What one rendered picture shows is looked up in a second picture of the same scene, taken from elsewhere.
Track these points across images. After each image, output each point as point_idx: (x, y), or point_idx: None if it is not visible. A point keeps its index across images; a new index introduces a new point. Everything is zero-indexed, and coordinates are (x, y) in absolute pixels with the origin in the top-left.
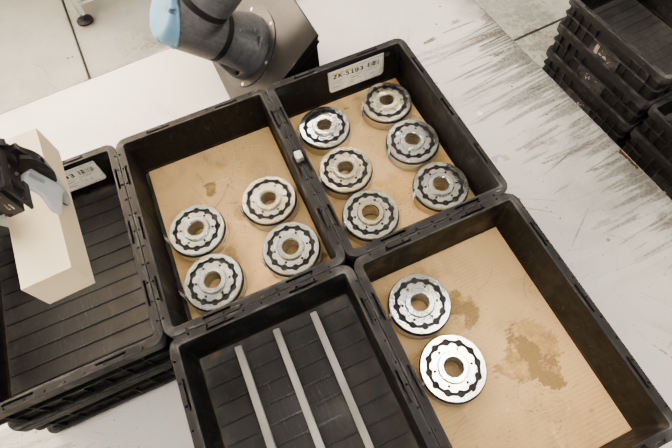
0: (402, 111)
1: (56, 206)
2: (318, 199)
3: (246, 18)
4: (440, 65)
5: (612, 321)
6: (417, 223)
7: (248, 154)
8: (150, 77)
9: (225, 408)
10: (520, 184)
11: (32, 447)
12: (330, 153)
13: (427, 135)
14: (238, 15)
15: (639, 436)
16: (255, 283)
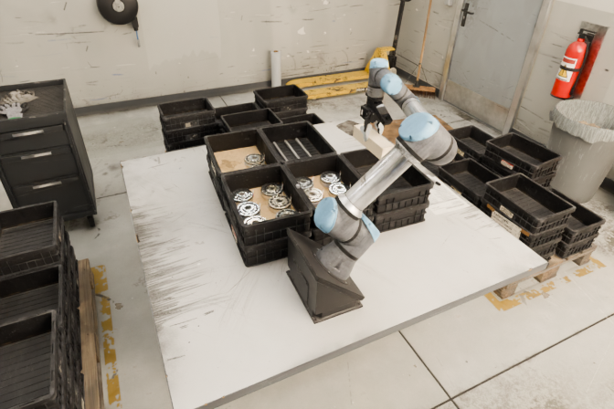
0: (248, 218)
1: (361, 128)
2: (291, 176)
3: (328, 249)
4: (208, 293)
5: (187, 193)
6: (257, 169)
7: None
8: (405, 301)
9: None
10: (195, 232)
11: None
12: (285, 206)
13: (240, 209)
14: (333, 248)
15: (212, 141)
16: (316, 182)
